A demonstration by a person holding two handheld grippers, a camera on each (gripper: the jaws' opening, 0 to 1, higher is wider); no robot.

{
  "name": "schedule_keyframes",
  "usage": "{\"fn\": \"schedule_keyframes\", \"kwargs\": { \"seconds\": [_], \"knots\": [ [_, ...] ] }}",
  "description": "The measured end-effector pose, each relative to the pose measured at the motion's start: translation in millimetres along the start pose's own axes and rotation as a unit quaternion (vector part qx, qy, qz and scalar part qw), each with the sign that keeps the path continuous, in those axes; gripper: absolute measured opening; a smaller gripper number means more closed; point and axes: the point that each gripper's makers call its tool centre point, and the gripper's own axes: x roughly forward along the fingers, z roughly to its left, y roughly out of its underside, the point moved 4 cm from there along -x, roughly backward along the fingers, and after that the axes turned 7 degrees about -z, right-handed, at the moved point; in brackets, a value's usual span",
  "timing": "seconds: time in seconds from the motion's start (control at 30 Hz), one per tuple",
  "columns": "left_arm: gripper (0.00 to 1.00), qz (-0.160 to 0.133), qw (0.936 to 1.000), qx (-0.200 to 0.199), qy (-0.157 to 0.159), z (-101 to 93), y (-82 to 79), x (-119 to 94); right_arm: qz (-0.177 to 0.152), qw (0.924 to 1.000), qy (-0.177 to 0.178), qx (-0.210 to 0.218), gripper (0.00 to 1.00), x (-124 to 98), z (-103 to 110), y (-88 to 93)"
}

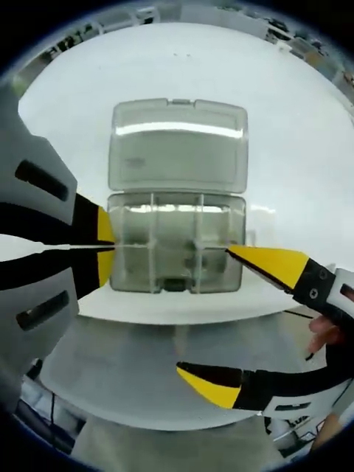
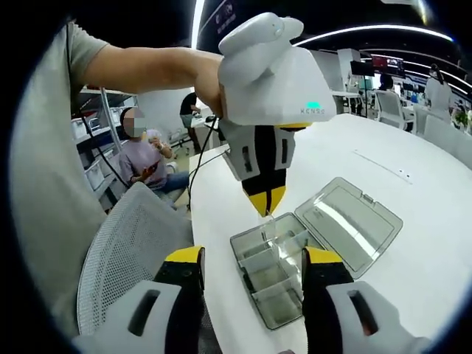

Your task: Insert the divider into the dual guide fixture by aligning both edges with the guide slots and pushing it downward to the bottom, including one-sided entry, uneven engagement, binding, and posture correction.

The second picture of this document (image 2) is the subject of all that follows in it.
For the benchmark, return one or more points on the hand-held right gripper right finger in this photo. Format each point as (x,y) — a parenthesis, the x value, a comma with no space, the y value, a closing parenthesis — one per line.
(317,306)

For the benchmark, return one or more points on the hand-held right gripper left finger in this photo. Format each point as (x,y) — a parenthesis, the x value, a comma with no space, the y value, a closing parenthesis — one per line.
(184,306)

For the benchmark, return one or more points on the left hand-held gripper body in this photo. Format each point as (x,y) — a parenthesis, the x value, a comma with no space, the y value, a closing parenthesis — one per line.
(273,85)

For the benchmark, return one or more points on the clear grey guide fixture box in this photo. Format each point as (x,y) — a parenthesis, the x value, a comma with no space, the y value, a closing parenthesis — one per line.
(354,221)

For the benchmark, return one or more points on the person's right hand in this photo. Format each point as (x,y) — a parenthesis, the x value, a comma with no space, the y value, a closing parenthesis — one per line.
(287,352)

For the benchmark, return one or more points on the person's left hand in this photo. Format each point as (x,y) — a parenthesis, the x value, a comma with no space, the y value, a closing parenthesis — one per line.
(210,96)

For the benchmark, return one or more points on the dark hanging banner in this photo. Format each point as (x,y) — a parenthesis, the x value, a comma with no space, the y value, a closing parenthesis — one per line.
(225,14)

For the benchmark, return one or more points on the grey mesh office chair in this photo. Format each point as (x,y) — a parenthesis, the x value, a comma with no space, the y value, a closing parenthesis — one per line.
(129,239)

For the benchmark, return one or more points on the black monitor on stand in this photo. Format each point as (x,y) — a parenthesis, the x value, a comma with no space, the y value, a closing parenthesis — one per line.
(359,68)

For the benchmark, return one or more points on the ceiling light strips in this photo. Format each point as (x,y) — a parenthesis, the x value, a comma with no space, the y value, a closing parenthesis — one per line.
(198,22)

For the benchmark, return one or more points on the white mesh office chair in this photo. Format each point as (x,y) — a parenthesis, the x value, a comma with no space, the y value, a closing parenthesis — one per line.
(391,107)
(429,121)
(457,147)

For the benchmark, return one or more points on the white storage rack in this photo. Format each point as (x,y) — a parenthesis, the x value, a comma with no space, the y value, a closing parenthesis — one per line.
(92,129)

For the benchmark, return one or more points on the small green potted plant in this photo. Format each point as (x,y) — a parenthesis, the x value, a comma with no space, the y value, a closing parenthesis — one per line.
(461,118)

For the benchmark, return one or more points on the person's grey shirt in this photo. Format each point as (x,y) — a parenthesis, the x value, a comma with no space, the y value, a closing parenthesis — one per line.
(44,166)

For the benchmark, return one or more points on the red wall display screen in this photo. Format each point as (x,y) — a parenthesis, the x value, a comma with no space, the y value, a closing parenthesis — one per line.
(387,64)

